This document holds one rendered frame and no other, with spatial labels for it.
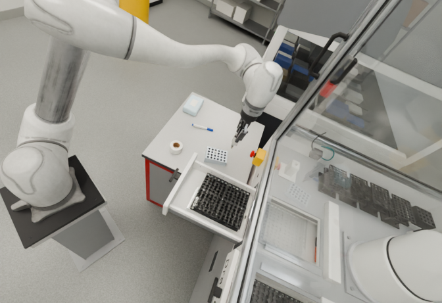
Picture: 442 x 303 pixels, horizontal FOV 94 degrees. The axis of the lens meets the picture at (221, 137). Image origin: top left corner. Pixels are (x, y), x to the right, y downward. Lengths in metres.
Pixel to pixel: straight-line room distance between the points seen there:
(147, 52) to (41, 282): 1.60
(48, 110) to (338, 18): 1.27
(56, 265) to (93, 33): 1.57
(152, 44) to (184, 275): 1.54
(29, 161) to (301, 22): 1.27
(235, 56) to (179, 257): 1.44
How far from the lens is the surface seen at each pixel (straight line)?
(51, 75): 0.83
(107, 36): 0.52
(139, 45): 0.54
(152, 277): 1.76
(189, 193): 1.00
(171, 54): 0.57
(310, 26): 1.27
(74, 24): 0.52
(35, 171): 0.89
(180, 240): 1.80
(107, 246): 1.80
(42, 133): 0.99
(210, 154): 1.17
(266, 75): 0.73
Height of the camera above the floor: 1.75
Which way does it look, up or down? 49 degrees down
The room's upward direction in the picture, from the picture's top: 23 degrees clockwise
